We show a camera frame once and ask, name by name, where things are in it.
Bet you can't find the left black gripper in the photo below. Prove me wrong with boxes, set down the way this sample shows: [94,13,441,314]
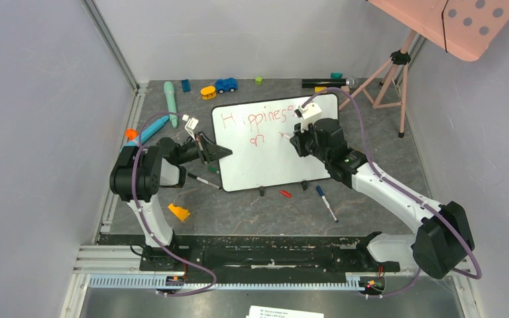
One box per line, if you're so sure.
[174,131,231,165]

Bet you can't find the white whiteboard black frame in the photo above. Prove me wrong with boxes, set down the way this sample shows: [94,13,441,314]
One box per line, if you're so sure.
[211,96,329,192]

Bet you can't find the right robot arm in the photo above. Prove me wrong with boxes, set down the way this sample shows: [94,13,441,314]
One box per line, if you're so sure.
[290,118,475,279]

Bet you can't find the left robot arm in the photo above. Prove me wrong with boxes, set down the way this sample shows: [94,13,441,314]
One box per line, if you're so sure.
[109,132,232,271]

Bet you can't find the black whiteboard marker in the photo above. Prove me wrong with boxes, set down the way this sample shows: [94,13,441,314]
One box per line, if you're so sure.
[187,172,222,190]

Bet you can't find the blue whiteboard marker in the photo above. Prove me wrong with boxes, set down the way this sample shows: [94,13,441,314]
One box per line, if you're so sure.
[315,185,339,223]

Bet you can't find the yellow oval toy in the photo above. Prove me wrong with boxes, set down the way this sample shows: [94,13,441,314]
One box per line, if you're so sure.
[200,85,217,100]

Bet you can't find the black toy microphone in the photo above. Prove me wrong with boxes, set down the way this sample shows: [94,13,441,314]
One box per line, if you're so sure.
[302,77,359,89]

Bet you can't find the teal block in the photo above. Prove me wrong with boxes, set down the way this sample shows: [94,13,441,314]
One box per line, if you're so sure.
[330,72,343,79]

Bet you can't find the red marker cap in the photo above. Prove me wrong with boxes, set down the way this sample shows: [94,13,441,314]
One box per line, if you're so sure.
[280,190,292,198]

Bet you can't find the yellow stair block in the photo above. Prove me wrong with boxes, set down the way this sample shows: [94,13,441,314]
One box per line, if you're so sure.
[168,203,190,222]

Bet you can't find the blue toy car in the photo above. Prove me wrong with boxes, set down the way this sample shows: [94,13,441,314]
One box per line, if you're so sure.
[215,78,238,94]

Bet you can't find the dark blue block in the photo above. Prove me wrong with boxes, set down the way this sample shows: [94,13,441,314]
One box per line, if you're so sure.
[181,79,192,93]

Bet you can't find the mint toy crayon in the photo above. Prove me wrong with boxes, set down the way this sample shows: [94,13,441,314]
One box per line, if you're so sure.
[163,81,179,129]

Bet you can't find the orange small toy piece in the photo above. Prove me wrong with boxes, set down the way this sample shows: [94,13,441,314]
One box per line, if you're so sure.
[125,129,138,141]

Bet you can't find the pink tripod stand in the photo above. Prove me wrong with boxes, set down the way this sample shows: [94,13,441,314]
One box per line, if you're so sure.
[350,30,417,138]

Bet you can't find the white printed paper sheet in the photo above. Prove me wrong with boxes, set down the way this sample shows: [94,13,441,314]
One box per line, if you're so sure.
[246,305,324,318]

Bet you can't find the pink perforated board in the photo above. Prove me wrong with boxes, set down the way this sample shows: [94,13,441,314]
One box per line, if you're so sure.
[370,0,509,62]

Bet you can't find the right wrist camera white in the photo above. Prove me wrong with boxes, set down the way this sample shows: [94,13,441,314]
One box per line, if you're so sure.
[294,102,322,132]

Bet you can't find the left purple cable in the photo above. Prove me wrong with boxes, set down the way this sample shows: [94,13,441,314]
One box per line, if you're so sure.
[131,111,218,298]

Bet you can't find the purple cable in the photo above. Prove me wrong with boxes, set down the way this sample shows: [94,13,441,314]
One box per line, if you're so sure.
[300,87,482,299]
[131,111,218,298]

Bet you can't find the white cable duct strip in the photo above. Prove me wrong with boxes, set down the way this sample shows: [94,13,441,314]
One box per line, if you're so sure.
[87,274,370,292]

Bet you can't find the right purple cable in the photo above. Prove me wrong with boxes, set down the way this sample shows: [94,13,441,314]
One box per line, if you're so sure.
[300,87,482,299]

